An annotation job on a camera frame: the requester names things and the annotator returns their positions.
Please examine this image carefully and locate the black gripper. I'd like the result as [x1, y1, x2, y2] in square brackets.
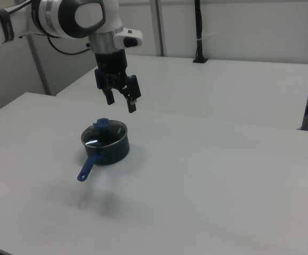
[94, 49, 142, 114]

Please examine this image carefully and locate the glass lid with blue knob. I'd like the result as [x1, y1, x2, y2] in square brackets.
[81, 117, 128, 148]

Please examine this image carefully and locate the black pole with clamp base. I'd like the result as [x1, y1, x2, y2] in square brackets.
[192, 0, 209, 64]

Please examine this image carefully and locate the dark saucepan with blue handle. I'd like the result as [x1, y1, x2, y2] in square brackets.
[76, 121, 131, 183]

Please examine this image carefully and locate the black cable on robot arm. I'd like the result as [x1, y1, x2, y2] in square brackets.
[47, 36, 91, 56]

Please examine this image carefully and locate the grey metal partition post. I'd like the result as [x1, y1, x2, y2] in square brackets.
[150, 0, 168, 57]

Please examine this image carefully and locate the grey slanted metal frame post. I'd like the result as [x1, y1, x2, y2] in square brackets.
[27, 34, 52, 96]

